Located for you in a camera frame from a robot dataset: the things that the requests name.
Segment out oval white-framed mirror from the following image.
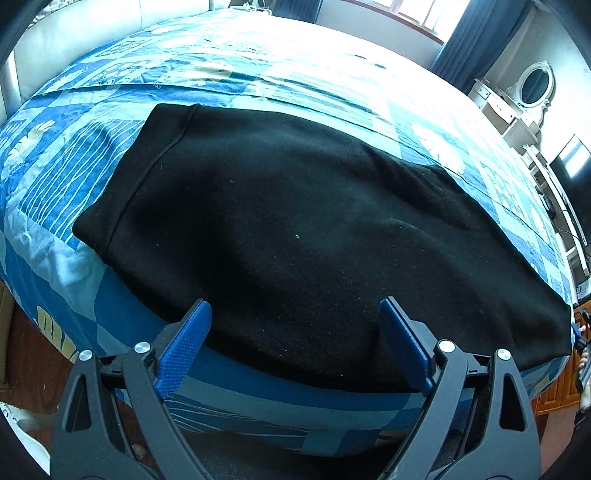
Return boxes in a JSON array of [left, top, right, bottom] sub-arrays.
[[517, 62, 555, 109]]

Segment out white dressing table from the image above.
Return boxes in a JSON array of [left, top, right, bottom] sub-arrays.
[[468, 60, 555, 139]]

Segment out dark blue curtain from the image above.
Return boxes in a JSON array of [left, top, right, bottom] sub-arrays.
[[429, 0, 532, 93], [272, 0, 324, 24]]

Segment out blue patterned bedsheet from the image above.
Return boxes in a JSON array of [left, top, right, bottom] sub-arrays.
[[0, 7, 578, 457]]

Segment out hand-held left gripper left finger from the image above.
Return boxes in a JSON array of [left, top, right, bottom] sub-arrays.
[[50, 298, 218, 480]]

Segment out brown wooden cabinet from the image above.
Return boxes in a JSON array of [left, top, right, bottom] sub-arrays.
[[531, 351, 587, 416]]

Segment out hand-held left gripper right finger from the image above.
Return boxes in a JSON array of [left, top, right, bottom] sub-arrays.
[[378, 296, 542, 480]]

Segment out white leather bed headboard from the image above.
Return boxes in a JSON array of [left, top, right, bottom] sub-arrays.
[[0, 0, 213, 121]]

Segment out black pants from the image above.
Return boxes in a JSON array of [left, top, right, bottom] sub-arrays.
[[72, 103, 573, 393]]

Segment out black flat television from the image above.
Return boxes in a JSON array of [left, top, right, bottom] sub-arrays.
[[549, 135, 591, 208]]

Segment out white television stand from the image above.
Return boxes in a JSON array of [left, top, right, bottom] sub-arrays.
[[522, 145, 591, 278]]

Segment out bright window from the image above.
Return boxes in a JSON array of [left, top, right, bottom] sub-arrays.
[[392, 0, 476, 42]]

